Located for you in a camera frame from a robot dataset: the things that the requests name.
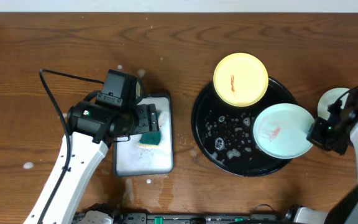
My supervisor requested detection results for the green yellow sponge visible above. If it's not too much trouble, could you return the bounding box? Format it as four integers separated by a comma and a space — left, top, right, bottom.
138, 110, 162, 147

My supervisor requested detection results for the pale green plate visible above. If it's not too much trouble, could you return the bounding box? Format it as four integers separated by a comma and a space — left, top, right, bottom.
318, 88, 348, 120

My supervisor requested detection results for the light blue plate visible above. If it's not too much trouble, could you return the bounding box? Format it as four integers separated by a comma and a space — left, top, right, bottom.
253, 103, 314, 159

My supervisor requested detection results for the yellow plate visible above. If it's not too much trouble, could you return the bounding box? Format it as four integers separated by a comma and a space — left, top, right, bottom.
213, 53, 269, 107

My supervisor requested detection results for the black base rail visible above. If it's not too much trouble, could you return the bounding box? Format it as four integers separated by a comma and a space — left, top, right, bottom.
72, 210, 289, 224

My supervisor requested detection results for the rectangular soapy water tray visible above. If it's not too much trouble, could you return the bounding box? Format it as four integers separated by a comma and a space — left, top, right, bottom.
112, 93, 173, 177

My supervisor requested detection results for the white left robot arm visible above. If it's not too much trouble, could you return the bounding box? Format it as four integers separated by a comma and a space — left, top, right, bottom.
26, 96, 173, 224

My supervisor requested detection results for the round black tray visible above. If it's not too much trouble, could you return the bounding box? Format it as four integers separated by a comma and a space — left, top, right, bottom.
191, 78, 298, 177

